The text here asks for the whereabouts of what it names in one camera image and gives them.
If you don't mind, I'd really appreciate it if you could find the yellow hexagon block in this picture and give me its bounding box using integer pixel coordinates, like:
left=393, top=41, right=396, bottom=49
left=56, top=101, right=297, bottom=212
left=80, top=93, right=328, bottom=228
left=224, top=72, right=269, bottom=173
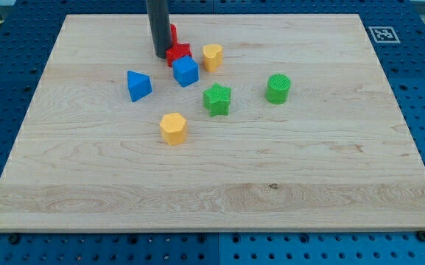
left=159, top=113, right=188, bottom=146

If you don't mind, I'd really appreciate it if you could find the white fiducial marker tag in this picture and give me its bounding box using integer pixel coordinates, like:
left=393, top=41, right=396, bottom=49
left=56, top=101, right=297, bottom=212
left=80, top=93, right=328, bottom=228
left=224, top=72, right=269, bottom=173
left=368, top=26, right=400, bottom=43

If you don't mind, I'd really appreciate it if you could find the yellow heart block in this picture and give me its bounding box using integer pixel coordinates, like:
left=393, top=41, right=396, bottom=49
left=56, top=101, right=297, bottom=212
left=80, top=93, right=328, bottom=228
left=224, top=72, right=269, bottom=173
left=203, top=43, right=223, bottom=72

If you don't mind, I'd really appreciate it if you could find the red circle block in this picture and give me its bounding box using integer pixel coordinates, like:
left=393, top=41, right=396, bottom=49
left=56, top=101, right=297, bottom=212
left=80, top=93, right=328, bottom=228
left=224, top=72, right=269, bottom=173
left=170, top=24, right=178, bottom=46

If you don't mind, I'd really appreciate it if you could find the blue cube block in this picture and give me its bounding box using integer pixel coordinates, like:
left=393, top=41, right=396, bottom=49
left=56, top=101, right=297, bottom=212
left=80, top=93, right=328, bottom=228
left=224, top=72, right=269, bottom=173
left=172, top=55, right=199, bottom=88

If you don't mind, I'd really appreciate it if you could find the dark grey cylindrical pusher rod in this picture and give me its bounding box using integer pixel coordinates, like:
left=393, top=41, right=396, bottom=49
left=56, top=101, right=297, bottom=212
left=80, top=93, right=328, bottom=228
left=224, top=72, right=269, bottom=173
left=146, top=0, right=172, bottom=59

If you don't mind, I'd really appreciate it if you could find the black bolt front left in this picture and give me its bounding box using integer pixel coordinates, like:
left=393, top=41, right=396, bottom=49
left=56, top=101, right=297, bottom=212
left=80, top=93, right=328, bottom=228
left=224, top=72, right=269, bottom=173
left=7, top=233, right=21, bottom=245

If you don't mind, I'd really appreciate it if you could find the blue triangle block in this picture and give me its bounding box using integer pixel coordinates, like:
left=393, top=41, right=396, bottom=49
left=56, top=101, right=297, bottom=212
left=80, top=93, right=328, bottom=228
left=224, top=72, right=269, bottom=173
left=127, top=71, right=152, bottom=102

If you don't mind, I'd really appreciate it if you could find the black bolt front right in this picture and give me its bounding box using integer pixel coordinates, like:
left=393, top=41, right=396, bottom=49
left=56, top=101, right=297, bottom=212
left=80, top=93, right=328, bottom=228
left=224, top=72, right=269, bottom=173
left=415, top=230, right=425, bottom=242

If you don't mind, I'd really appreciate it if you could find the black bolt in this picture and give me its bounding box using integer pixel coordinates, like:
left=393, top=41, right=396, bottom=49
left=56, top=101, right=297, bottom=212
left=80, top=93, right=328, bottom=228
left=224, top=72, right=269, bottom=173
left=415, top=230, right=425, bottom=242
left=7, top=233, right=21, bottom=245

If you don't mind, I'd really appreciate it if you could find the green cylinder block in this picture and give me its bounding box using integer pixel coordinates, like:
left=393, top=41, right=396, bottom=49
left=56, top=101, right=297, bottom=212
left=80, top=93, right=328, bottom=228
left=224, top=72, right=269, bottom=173
left=265, top=74, right=292, bottom=105

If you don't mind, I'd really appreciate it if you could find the green star block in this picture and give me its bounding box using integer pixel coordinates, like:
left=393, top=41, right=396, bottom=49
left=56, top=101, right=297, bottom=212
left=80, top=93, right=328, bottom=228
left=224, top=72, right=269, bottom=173
left=203, top=83, right=231, bottom=117

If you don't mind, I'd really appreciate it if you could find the light wooden board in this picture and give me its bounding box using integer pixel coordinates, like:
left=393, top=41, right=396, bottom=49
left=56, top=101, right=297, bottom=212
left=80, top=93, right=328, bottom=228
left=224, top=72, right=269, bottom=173
left=0, top=14, right=425, bottom=233

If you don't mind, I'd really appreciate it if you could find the red star block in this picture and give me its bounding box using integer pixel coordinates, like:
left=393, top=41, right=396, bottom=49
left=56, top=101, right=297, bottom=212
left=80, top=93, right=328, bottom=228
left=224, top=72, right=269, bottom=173
left=166, top=43, right=192, bottom=67

